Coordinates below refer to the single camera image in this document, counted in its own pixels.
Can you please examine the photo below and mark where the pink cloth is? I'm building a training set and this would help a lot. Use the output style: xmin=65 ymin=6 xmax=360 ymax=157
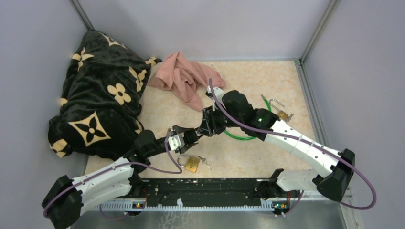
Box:
xmin=148 ymin=52 xmax=226 ymax=112

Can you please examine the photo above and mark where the aluminium frame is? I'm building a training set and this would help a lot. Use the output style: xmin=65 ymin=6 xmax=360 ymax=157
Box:
xmin=57 ymin=0 xmax=364 ymax=229

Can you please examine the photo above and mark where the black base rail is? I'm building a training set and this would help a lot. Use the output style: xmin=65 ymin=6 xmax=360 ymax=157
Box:
xmin=126 ymin=178 xmax=288 ymax=207

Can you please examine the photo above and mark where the green cable lock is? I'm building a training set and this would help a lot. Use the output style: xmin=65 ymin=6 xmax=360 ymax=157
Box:
xmin=224 ymin=94 xmax=272 ymax=141

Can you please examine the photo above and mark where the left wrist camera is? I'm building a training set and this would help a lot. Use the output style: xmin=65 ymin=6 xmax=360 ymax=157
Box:
xmin=168 ymin=135 xmax=184 ymax=151

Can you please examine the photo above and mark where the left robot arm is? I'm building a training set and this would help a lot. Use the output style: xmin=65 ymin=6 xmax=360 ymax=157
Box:
xmin=42 ymin=125 xmax=200 ymax=229

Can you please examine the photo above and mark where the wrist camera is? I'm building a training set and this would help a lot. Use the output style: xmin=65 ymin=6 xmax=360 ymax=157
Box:
xmin=205 ymin=87 xmax=225 ymax=111
xmin=168 ymin=135 xmax=184 ymax=151

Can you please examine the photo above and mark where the brass padlock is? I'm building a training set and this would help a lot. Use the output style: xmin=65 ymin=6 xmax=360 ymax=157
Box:
xmin=269 ymin=99 xmax=294 ymax=122
xmin=177 ymin=155 xmax=213 ymax=173

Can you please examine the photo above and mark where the black floral blanket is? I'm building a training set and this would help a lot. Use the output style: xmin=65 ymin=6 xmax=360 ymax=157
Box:
xmin=48 ymin=30 xmax=160 ymax=160

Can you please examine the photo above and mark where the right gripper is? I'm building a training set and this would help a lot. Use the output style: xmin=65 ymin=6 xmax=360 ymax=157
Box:
xmin=197 ymin=102 xmax=243 ymax=136

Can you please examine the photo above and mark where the brass padlock on cable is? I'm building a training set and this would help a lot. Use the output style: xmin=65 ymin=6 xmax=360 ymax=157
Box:
xmin=269 ymin=99 xmax=294 ymax=122

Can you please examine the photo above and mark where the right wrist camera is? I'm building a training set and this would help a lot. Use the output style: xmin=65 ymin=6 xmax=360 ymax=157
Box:
xmin=205 ymin=87 xmax=225 ymax=111

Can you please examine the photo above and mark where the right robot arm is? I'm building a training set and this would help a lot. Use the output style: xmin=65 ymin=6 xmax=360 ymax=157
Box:
xmin=197 ymin=87 xmax=355 ymax=202

